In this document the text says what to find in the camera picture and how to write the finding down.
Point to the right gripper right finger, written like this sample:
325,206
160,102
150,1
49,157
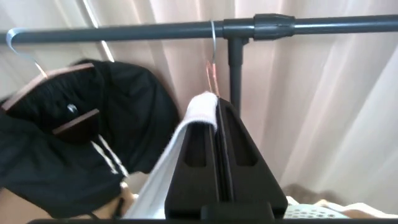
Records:
255,186

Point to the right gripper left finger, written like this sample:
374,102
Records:
192,186

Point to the white t-shirt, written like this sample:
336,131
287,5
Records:
202,107

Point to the black shorts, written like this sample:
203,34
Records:
140,109

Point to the pink clothes hanger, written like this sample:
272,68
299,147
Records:
62,71
213,67

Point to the white laundry basket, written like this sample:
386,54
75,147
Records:
311,213

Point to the black clothes rack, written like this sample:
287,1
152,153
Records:
155,31

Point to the beige curtain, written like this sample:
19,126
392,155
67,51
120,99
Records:
311,93

